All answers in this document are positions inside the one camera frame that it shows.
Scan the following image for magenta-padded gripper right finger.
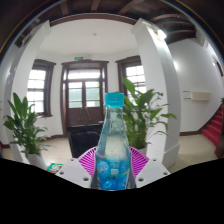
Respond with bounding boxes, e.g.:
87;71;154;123
128;145;171;190

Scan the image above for dark wooden stair post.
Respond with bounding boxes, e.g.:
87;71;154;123
214;124;224;159

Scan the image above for white column spotlight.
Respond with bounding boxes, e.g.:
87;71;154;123
155;28;168;41

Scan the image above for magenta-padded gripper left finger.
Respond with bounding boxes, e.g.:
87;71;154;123
54;146;98;190

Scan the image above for brown-framed window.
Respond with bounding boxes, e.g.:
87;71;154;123
26;58;57;118
115;55;148;98

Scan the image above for clear blue-capped water bottle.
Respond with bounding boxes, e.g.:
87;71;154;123
94;92;132;191

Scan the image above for red carpeted stairs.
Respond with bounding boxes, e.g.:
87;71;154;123
201;105;224;148

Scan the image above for brown wooden double door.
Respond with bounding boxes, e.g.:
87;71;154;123
59;59;110;136

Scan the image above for white wall unit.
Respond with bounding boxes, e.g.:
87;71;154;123
182;89;212;102

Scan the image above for potted plant in white pot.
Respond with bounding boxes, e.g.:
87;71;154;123
2;92;53;169
121;77;178;156

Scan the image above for green box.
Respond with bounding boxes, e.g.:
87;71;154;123
46;162;64;174

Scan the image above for glowing wall lamp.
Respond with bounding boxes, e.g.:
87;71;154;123
171;59;180;72

